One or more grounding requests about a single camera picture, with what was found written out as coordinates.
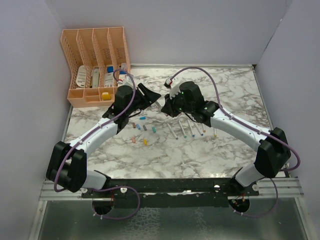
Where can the white stapler package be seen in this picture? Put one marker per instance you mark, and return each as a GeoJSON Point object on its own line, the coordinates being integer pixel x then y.
{"type": "Point", "coordinates": [95, 77]}

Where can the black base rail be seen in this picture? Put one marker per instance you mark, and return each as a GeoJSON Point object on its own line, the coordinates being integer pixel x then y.
{"type": "Point", "coordinates": [170, 192]}

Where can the yellow cap marker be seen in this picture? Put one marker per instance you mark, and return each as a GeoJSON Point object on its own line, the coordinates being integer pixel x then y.
{"type": "Point", "coordinates": [215, 132]}

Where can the blue white box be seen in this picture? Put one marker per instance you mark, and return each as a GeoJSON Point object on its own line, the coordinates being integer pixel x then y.
{"type": "Point", "coordinates": [108, 80]}

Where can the yellow tape measure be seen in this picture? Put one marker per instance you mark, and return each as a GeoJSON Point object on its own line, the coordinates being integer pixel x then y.
{"type": "Point", "coordinates": [106, 96]}

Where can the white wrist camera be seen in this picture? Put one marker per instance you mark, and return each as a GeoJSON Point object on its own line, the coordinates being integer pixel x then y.
{"type": "Point", "coordinates": [127, 81]}
{"type": "Point", "coordinates": [175, 90]}

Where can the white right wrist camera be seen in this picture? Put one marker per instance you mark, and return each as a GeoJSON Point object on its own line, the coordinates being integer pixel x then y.
{"type": "Point", "coordinates": [175, 90]}

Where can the light blue marker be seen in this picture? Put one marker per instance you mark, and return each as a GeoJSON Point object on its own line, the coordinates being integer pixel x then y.
{"type": "Point", "coordinates": [191, 128]}

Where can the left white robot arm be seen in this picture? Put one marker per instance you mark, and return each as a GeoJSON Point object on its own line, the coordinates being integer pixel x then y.
{"type": "Point", "coordinates": [68, 165]}

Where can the grey cap marker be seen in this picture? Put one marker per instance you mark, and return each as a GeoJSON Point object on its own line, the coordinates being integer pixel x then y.
{"type": "Point", "coordinates": [172, 131]}

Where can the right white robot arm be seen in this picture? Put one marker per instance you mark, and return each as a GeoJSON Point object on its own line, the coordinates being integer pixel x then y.
{"type": "Point", "coordinates": [270, 146]}

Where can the aluminium frame rail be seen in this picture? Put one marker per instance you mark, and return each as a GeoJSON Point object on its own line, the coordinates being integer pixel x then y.
{"type": "Point", "coordinates": [281, 187]}

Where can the peach plastic file organizer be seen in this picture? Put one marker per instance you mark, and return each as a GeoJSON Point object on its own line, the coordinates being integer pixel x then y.
{"type": "Point", "coordinates": [93, 47]}

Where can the teal cap marker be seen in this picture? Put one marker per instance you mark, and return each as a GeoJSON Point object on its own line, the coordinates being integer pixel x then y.
{"type": "Point", "coordinates": [182, 129]}

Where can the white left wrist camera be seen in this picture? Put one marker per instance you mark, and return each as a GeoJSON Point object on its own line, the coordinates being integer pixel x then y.
{"type": "Point", "coordinates": [127, 81]}

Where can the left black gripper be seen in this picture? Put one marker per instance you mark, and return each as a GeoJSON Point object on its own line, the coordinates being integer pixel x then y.
{"type": "Point", "coordinates": [149, 97]}

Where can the white red box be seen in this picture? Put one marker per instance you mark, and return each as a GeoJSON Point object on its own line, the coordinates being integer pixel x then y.
{"type": "Point", "coordinates": [124, 68]}

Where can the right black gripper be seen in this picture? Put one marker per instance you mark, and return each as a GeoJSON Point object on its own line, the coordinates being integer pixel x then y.
{"type": "Point", "coordinates": [168, 107]}

